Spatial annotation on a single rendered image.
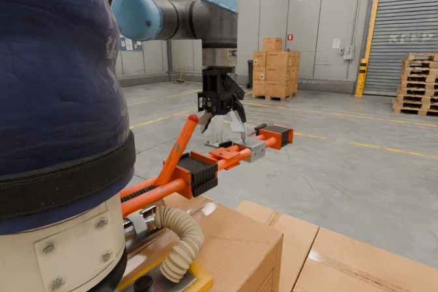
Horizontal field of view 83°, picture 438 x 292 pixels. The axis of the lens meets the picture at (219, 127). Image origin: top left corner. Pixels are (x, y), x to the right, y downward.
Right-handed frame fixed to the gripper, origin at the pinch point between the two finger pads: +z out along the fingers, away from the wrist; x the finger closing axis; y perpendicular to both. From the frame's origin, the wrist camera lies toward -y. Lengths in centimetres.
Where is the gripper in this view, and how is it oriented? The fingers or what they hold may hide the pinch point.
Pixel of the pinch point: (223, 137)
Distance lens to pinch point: 72.0
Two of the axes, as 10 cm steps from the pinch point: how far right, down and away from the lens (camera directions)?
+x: 8.2, 1.7, -5.5
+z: 0.0, 9.6, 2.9
